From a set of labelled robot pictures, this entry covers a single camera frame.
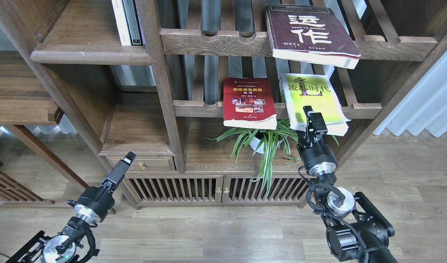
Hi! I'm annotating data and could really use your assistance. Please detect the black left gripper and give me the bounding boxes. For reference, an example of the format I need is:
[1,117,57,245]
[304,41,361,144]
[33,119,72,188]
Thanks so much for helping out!
[67,152,137,223]

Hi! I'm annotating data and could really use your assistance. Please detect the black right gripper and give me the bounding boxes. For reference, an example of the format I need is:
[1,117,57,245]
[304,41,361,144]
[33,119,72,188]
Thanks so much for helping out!
[297,106,337,177]

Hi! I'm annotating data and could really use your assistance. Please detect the yellow-green book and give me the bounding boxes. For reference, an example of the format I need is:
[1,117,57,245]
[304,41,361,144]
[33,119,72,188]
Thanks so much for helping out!
[280,73,349,136]

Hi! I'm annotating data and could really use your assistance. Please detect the dark maroon book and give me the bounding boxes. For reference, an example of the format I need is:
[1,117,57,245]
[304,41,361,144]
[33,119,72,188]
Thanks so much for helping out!
[265,4,360,69]

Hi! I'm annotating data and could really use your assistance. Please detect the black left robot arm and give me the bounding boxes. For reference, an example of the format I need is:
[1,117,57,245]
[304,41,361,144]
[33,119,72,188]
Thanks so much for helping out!
[7,152,136,263]

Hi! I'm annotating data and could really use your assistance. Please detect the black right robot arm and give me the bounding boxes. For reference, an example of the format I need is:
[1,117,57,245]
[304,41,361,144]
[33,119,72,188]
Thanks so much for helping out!
[296,106,397,263]

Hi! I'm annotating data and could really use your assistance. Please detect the brass drawer knob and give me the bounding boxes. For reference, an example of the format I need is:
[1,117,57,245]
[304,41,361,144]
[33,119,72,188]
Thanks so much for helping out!
[139,162,147,171]

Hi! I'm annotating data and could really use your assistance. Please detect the green spider plant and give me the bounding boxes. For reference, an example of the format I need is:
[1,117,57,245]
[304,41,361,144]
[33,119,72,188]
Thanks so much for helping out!
[214,114,337,195]

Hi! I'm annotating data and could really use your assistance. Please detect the white plant pot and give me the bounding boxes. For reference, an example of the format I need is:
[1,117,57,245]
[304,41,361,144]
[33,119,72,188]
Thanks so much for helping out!
[249,130,283,154]

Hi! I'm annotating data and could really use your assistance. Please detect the red book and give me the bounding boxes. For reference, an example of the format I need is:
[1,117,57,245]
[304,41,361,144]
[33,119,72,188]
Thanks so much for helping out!
[223,77,277,130]

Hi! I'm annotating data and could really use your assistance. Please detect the dark wooden bookshelf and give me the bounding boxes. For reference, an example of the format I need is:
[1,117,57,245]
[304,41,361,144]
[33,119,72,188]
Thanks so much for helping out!
[0,0,447,210]

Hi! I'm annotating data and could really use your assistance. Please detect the brass cabinet door knobs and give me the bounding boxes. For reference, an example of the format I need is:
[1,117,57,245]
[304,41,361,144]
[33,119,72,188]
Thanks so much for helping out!
[216,187,230,194]

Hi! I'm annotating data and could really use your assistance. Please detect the white curtain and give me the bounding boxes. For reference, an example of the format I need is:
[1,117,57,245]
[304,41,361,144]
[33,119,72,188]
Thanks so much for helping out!
[373,51,447,137]

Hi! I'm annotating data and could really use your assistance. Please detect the wooden side table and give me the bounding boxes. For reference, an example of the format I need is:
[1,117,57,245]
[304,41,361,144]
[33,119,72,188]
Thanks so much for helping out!
[0,50,106,208]

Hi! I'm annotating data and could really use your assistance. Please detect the white upright book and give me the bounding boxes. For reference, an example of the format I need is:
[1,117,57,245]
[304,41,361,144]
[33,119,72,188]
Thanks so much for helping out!
[111,0,132,46]

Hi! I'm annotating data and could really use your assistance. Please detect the grey-green upright book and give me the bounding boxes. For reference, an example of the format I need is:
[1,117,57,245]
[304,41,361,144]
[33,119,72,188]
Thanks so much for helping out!
[123,0,143,46]

